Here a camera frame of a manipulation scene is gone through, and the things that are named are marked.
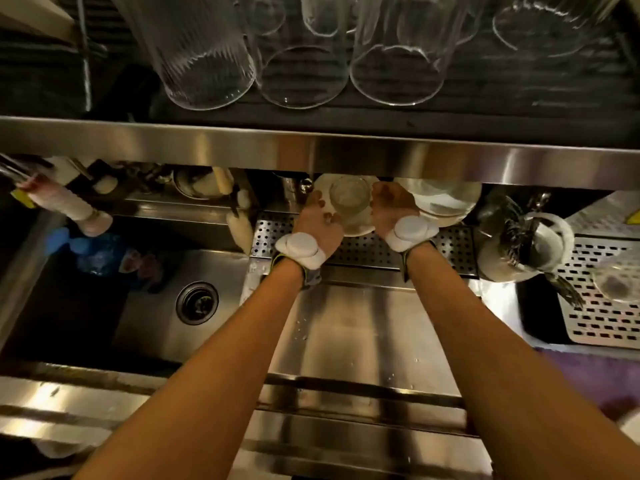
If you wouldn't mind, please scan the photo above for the person's right hand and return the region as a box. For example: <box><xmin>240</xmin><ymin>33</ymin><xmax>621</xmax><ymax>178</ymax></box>
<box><xmin>371</xmin><ymin>182</ymin><xmax>421</xmax><ymax>241</ymax></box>

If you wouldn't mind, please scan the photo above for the blue dish soap bottle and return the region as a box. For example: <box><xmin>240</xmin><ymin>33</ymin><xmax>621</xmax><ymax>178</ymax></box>
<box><xmin>45</xmin><ymin>227</ymin><xmax>166</xmax><ymax>291</ymax></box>

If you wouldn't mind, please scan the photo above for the white left wrist tracker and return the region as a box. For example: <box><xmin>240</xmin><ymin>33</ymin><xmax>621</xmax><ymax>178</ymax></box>
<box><xmin>269</xmin><ymin>232</ymin><xmax>327</xmax><ymax>291</ymax></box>

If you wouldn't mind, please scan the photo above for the white wrist tracker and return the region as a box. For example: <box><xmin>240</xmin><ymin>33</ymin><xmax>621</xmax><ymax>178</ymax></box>
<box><xmin>385</xmin><ymin>215</ymin><xmax>441</xmax><ymax>283</ymax></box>
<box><xmin>269</xmin><ymin>232</ymin><xmax>327</xmax><ymax>291</ymax></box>

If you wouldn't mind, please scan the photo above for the bunch of steel cutlery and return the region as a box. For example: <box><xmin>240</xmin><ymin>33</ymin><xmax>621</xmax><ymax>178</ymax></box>
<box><xmin>492</xmin><ymin>192</ymin><xmax>553</xmax><ymax>265</ymax></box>

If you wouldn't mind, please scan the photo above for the stack of white plates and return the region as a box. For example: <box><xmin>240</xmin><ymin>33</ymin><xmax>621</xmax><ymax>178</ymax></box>
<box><xmin>392</xmin><ymin>177</ymin><xmax>483</xmax><ymax>229</ymax></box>

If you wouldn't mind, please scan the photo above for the white right wrist tracker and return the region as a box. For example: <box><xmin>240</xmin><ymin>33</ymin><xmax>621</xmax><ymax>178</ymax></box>
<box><xmin>385</xmin><ymin>215</ymin><xmax>441</xmax><ymax>283</ymax></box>

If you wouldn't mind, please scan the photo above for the recessed steel drainboard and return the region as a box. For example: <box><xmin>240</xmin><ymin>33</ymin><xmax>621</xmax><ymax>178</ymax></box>
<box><xmin>239</xmin><ymin>267</ymin><xmax>483</xmax><ymax>401</ymax></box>

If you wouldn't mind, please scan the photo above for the steel fork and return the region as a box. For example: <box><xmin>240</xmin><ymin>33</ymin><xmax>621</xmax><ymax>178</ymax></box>
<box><xmin>542</xmin><ymin>272</ymin><xmax>586</xmax><ymax>311</ymax></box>

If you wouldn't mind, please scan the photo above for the white saucer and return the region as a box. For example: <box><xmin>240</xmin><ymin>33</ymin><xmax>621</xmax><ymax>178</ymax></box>
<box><xmin>312</xmin><ymin>173</ymin><xmax>381</xmax><ymax>238</ymax></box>

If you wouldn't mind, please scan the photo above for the stainless steel sink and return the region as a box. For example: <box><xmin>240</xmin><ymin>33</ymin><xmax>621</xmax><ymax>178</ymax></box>
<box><xmin>0</xmin><ymin>204</ymin><xmax>253</xmax><ymax>381</ymax></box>

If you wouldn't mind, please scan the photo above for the wire dish rack with tray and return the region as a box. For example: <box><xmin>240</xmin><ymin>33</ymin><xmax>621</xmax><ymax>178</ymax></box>
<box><xmin>0</xmin><ymin>0</ymin><xmax>109</xmax><ymax>115</ymax></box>

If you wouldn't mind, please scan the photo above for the white ceramic cutlery jug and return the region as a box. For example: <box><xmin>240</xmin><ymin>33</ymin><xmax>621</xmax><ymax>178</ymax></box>
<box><xmin>475</xmin><ymin>192</ymin><xmax>576</xmax><ymax>285</ymax></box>

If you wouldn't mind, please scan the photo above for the slotted steel drip tray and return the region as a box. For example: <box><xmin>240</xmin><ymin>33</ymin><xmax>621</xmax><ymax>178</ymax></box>
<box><xmin>552</xmin><ymin>234</ymin><xmax>640</xmax><ymax>345</ymax></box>

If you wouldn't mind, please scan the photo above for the group of tall clear glasses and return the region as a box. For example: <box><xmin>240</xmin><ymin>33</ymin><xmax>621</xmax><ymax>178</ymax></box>
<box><xmin>107</xmin><ymin>0</ymin><xmax>626</xmax><ymax>111</ymax></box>

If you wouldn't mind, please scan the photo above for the person's left hand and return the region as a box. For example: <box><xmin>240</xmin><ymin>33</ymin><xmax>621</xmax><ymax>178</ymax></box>
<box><xmin>291</xmin><ymin>189</ymin><xmax>346</xmax><ymax>263</ymax></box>

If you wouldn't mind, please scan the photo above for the round steel bowl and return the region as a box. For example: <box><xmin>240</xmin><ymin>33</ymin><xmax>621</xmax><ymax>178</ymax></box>
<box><xmin>172</xmin><ymin>166</ymin><xmax>236</xmax><ymax>201</ymax></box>

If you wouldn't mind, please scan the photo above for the perforated steel drip tray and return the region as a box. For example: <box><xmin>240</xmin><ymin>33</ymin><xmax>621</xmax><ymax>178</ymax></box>
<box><xmin>249</xmin><ymin>212</ymin><xmax>480</xmax><ymax>278</ymax></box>

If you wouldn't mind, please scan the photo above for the small patterned glass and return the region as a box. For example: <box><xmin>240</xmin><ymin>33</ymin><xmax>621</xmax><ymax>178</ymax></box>
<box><xmin>328</xmin><ymin>175</ymin><xmax>372</xmax><ymax>215</ymax></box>

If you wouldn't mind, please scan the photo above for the person's left forearm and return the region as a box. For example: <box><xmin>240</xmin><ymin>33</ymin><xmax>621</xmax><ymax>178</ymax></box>
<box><xmin>73</xmin><ymin>259</ymin><xmax>309</xmax><ymax>480</ymax></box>

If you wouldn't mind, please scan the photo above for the white sponge bottle brush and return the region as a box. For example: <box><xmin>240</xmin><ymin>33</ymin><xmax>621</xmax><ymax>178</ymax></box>
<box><xmin>212</xmin><ymin>167</ymin><xmax>257</xmax><ymax>255</ymax></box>

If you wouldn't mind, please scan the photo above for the yellow faucet tag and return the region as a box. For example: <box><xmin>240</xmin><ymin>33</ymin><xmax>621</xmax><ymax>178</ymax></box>
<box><xmin>9</xmin><ymin>187</ymin><xmax>37</xmax><ymax>209</ymax></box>

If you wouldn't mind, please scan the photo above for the clear measuring cup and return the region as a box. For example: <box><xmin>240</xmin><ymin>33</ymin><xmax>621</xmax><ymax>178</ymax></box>
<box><xmin>591</xmin><ymin>247</ymin><xmax>640</xmax><ymax>305</ymax></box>

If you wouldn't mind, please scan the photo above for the person's right forearm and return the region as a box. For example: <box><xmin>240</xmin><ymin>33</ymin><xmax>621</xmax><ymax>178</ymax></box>
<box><xmin>405</xmin><ymin>243</ymin><xmax>640</xmax><ymax>480</ymax></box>

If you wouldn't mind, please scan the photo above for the round sink drain strainer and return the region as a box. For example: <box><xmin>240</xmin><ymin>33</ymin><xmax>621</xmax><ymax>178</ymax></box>
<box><xmin>175</xmin><ymin>281</ymin><xmax>220</xmax><ymax>327</ymax></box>

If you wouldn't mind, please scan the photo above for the purple cloth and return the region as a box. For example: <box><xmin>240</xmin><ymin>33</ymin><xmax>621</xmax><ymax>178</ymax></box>
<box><xmin>537</xmin><ymin>347</ymin><xmax>640</xmax><ymax>421</ymax></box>

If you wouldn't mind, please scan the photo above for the chrome faucet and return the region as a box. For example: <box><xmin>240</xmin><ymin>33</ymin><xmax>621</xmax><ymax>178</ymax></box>
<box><xmin>0</xmin><ymin>154</ymin><xmax>56</xmax><ymax>193</ymax></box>

